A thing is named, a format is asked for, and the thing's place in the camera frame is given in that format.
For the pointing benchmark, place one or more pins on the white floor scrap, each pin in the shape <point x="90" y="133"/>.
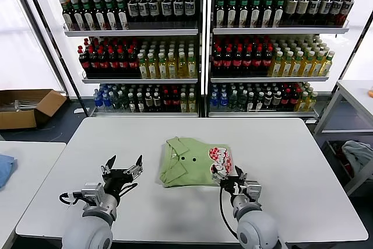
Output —
<point x="77" y="111"/>

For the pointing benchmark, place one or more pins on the grey metal shelf unit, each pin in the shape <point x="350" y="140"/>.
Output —
<point x="131" y="32"/>
<point x="277" y="31"/>

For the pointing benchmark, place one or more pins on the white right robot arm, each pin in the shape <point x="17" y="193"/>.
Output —
<point x="256" y="228"/>

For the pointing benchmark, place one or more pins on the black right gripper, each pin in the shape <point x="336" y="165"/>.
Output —
<point x="234" y="187"/>

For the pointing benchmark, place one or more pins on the dark bottle beige label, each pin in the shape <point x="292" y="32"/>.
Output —
<point x="303" y="6"/>
<point x="291" y="7"/>

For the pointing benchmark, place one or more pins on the clear cup with orange liquid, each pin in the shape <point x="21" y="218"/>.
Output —
<point x="371" y="91"/>

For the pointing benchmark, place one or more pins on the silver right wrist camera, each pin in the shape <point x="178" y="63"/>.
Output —
<point x="253" y="189"/>

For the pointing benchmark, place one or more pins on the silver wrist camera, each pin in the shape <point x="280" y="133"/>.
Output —
<point x="92" y="190"/>
<point x="253" y="189"/>

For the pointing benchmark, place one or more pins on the brown cardboard box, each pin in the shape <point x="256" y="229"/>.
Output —
<point x="17" y="119"/>

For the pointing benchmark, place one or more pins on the blue folded cloth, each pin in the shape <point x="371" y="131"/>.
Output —
<point x="6" y="167"/>

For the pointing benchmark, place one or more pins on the clear plastic packets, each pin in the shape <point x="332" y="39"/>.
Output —
<point x="26" y="105"/>

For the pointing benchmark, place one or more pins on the black window frame pole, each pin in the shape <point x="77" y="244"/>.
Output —
<point x="59" y="65"/>

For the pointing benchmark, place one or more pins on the blue water bottle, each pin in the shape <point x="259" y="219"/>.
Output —
<point x="214" y="102"/>
<point x="98" y="102"/>
<point x="107" y="103"/>
<point x="224" y="102"/>

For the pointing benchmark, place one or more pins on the green cap dark tea bottle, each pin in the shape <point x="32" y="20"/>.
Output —
<point x="88" y="17"/>
<point x="110" y="16"/>
<point x="255" y="13"/>
<point x="99" y="17"/>
<point x="267" y="13"/>
<point x="69" y="17"/>
<point x="232" y="13"/>
<point x="244" y="13"/>
<point x="78" y="17"/>
<point x="121" y="16"/>
<point x="220" y="13"/>
<point x="278" y="13"/>

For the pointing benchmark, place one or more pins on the green polo shirt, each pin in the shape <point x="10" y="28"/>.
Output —
<point x="192" y="170"/>

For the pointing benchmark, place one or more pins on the red cloth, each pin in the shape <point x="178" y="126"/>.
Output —
<point x="344" y="160"/>

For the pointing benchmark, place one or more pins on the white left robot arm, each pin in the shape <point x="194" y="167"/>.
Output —
<point x="87" y="231"/>

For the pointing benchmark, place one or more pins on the red cap cola bottle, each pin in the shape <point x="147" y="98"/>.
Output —
<point x="228" y="62"/>
<point x="248" y="62"/>
<point x="103" y="64"/>
<point x="133" y="64"/>
<point x="295" y="100"/>
<point x="175" y="102"/>
<point x="238" y="62"/>
<point x="94" y="64"/>
<point x="258" y="62"/>
<point x="286" y="100"/>
<point x="123" y="64"/>
<point x="166" y="102"/>
<point x="268" y="62"/>
<point x="218" y="62"/>
<point x="84" y="64"/>
<point x="113" y="64"/>

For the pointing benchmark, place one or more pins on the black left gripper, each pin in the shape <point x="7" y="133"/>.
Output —
<point x="116" y="180"/>

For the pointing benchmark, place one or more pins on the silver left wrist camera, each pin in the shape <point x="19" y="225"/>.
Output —
<point x="92" y="190"/>

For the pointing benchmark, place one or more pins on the grey-blue cloth pile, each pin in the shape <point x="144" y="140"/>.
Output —
<point x="357" y="151"/>

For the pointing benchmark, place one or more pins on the teal drink bottle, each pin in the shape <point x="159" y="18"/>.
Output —
<point x="233" y="102"/>
<point x="116" y="103"/>
<point x="242" y="102"/>
<point x="124" y="104"/>

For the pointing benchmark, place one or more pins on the dark bottle white blue label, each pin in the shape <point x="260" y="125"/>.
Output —
<point x="178" y="8"/>
<point x="132" y="8"/>
<point x="325" y="6"/>
<point x="166" y="8"/>
<point x="314" y="6"/>
<point x="189" y="8"/>
<point x="336" y="6"/>
<point x="143" y="8"/>
<point x="346" y="6"/>
<point x="154" y="8"/>

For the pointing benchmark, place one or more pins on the black bottle white label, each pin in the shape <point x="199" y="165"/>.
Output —
<point x="132" y="105"/>
<point x="268" y="100"/>
<point x="260" y="103"/>
<point x="157" y="102"/>
<point x="149" y="102"/>
<point x="140" y="105"/>
<point x="251" y="103"/>
<point x="277" y="100"/>

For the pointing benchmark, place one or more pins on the white grey-framed side table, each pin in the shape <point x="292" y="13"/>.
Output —
<point x="354" y="91"/>

